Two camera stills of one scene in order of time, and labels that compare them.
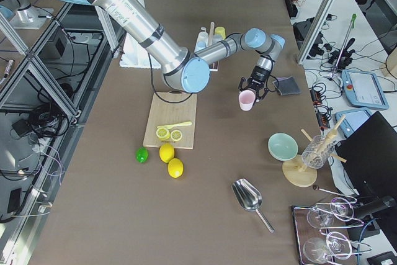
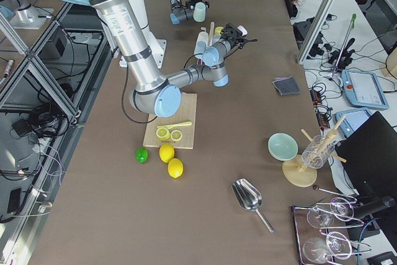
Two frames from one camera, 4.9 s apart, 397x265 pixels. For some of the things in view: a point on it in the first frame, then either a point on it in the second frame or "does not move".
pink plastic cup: (246, 98) → (242, 30)
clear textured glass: (317, 151) does not move
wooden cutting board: (169, 108) does not move
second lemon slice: (176, 135) does not move
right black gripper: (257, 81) → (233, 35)
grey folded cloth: (288, 85) does not move
